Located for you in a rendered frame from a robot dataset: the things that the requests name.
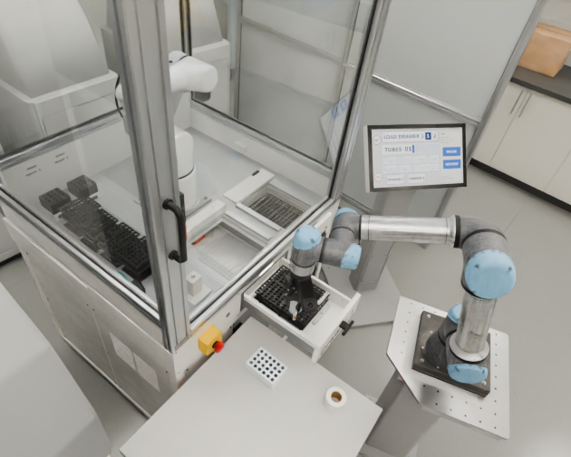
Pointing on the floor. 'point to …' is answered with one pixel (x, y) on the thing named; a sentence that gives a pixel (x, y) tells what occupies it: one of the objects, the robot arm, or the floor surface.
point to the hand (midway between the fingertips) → (296, 312)
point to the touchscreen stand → (372, 269)
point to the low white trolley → (256, 409)
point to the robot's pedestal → (404, 409)
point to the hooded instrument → (29, 388)
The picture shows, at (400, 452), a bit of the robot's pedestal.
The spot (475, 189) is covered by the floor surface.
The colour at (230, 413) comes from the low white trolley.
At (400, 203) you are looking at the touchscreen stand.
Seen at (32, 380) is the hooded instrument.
